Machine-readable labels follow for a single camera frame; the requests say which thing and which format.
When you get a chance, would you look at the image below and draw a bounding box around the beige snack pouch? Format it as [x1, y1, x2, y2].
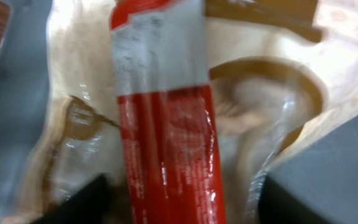
[0, 0, 358, 224]

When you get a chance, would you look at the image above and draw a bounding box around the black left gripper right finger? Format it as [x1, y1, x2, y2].
[258, 175, 337, 224]

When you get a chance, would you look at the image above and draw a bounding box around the grey plastic mesh basket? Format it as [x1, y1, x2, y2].
[0, 1, 358, 223]

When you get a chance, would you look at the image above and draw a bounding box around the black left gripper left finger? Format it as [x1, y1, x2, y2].
[31, 174, 126, 224]

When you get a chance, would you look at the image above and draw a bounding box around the red stick packet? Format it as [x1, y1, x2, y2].
[110, 0, 226, 224]

